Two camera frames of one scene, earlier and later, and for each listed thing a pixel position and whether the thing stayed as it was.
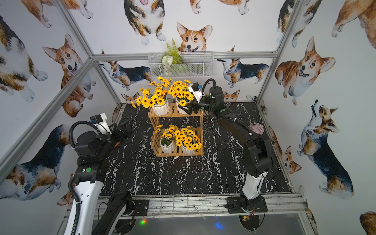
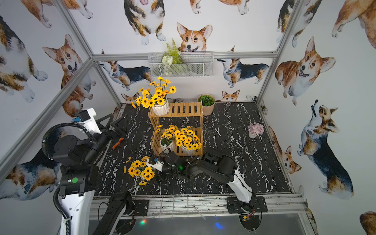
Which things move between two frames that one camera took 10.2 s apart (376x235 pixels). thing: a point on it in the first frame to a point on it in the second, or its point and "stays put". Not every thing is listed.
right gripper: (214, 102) to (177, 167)
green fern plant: (172, 56) stays put
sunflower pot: (166, 143) stays put
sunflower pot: (154, 98) stays put
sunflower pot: (189, 142) stays put
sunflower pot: (179, 90) to (138, 169)
